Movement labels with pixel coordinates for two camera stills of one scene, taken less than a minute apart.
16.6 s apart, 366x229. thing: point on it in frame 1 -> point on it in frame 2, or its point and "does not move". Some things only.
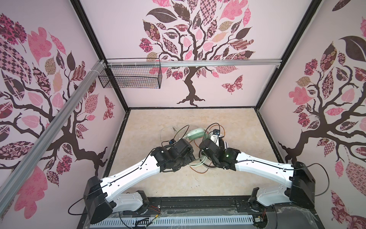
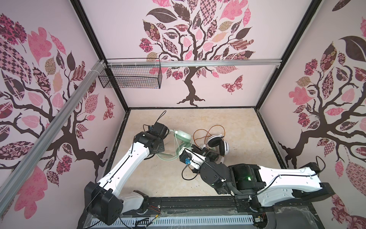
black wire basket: [132, 77] does not move
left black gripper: [189, 158] -> [161, 147]
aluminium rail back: [193, 63] does not move
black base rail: [209, 213] does not move
